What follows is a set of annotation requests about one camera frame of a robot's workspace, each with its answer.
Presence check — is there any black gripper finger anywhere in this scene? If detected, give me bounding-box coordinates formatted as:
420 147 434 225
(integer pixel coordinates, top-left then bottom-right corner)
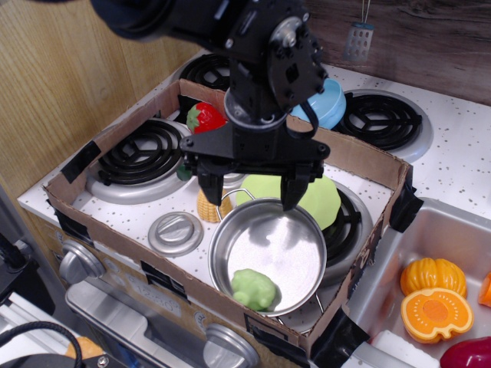
280 174 311 211
197 170 226 206

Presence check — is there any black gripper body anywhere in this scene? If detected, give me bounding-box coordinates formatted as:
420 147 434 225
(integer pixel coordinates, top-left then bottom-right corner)
180 123 330 180

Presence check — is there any green toy broccoli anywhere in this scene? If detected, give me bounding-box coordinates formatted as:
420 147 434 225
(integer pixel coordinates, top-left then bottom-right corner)
231 268 276 311

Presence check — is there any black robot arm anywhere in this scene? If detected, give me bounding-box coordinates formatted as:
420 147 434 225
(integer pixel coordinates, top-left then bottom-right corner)
92 1 330 211

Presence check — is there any steel pot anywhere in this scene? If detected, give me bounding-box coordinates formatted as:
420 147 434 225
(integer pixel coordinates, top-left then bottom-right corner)
208 188 327 318

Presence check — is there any upper grey stove knob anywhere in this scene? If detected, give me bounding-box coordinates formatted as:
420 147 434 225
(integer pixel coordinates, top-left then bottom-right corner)
223 172 246 191

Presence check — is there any grey stove knob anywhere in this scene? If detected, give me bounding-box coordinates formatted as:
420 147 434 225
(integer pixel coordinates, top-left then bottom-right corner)
148 212 204 258
223 172 246 191

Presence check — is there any yellow toy corn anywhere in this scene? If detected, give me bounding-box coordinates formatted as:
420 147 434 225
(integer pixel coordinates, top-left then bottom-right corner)
196 190 233 223

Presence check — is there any light green plate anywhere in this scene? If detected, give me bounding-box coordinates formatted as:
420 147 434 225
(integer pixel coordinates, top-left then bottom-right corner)
236 175 341 230

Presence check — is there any orange toy carrot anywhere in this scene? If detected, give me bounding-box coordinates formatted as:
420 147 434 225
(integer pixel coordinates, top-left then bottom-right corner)
176 165 193 182

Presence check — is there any red toy strawberry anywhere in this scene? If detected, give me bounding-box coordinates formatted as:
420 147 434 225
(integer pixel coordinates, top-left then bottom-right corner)
186 102 227 133

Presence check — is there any lower grey stove knob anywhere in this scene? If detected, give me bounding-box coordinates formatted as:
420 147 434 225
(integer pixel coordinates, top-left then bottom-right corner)
148 212 204 258

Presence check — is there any front right black burner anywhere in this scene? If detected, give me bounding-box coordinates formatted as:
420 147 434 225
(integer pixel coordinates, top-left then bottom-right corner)
321 182 373 288

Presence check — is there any black burner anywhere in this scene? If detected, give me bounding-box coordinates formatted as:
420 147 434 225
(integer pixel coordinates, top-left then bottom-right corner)
86 118 190 205
333 89 433 163
321 182 373 288
171 54 230 91

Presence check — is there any front left black burner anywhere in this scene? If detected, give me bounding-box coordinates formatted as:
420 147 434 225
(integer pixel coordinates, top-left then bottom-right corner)
86 118 190 205

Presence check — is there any back left black burner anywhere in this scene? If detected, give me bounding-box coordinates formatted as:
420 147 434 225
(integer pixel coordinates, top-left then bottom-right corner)
171 54 230 91

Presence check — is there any light blue bowl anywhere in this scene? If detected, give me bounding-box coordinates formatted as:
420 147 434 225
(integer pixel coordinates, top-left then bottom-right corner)
307 78 347 130

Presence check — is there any back right black burner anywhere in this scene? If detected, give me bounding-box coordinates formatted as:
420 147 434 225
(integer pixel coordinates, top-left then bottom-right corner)
333 89 433 163

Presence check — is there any brown cardboard fence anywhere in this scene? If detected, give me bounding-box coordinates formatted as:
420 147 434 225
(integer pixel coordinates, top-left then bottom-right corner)
44 80 412 367

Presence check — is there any metal sink basin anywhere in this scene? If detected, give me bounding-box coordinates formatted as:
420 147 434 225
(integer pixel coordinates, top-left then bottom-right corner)
344 199 490 367

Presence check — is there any left silver oven knob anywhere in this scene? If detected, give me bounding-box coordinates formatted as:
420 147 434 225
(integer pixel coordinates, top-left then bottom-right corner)
59 240 106 284

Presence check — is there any silver oven knob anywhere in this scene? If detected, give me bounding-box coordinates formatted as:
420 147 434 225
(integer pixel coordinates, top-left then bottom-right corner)
59 240 106 284
203 324 260 368

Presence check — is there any hanging grey spatula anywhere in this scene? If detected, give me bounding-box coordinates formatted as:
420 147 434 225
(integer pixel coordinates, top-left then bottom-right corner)
342 0 374 64

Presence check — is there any whole orange toy pumpkin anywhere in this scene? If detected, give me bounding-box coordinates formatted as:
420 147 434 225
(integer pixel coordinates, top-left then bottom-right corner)
400 258 467 298

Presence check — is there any right silver oven knob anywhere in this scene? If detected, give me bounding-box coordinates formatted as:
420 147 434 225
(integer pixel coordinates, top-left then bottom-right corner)
203 324 260 368

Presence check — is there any halved orange toy pumpkin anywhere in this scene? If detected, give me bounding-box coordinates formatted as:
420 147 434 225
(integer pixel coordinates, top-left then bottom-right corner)
400 287 474 344

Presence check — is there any orange toy at edge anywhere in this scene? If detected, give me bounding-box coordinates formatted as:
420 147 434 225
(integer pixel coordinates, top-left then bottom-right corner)
478 272 491 307

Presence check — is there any dark red toy vegetable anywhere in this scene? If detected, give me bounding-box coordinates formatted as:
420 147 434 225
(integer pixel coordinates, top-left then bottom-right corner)
440 337 490 368

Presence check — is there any silver oven door handle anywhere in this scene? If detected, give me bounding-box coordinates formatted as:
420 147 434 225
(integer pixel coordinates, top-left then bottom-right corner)
65 281 204 367

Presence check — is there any black cable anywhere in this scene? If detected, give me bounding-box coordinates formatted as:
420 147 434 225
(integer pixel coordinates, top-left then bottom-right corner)
0 320 84 368

